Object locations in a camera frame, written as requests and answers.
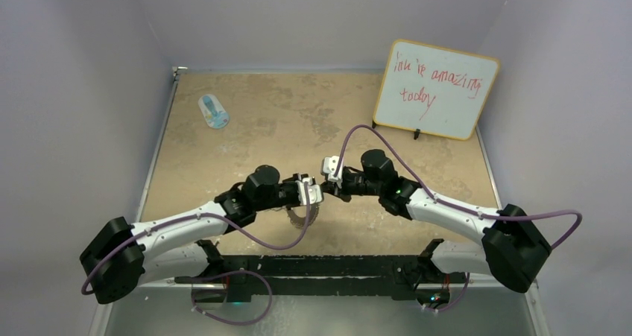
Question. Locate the metal disc with keyrings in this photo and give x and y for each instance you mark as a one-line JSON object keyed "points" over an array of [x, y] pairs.
{"points": [[300, 221]]}

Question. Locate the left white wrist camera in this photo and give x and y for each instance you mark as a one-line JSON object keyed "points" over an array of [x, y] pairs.
{"points": [[309, 192]]}

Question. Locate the blue white blister package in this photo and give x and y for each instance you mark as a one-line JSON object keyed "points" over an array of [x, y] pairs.
{"points": [[214, 114]]}

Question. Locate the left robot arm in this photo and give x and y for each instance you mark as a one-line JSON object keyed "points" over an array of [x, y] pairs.
{"points": [[122, 255]]}

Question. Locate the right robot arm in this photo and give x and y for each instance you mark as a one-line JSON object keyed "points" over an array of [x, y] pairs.
{"points": [[500, 242]]}

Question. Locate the black base beam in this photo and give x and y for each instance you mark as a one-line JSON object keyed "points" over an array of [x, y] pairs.
{"points": [[400, 277]]}

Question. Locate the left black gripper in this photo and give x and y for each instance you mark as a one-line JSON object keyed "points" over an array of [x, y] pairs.
{"points": [[291, 180]]}

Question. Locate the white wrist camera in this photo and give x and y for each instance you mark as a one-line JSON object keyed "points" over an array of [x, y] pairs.
{"points": [[309, 192], [331, 169]]}

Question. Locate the whiteboard with yellow frame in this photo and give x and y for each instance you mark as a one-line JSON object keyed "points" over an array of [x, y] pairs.
{"points": [[434, 90]]}

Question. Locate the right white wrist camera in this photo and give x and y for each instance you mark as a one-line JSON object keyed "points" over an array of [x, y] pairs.
{"points": [[331, 169]]}

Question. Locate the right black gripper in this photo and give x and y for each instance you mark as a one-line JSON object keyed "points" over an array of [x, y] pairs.
{"points": [[329, 187]]}

